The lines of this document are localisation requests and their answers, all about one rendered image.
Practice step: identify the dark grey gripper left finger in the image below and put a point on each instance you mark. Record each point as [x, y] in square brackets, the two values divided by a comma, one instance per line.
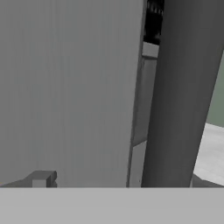
[40, 178]

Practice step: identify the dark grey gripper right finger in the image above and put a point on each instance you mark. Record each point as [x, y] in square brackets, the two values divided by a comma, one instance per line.
[206, 183]

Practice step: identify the grey fridge door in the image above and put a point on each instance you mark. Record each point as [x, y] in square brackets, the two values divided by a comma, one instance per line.
[67, 87]

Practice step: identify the black kitchen appliance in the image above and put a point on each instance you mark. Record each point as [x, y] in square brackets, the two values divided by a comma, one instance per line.
[152, 23]

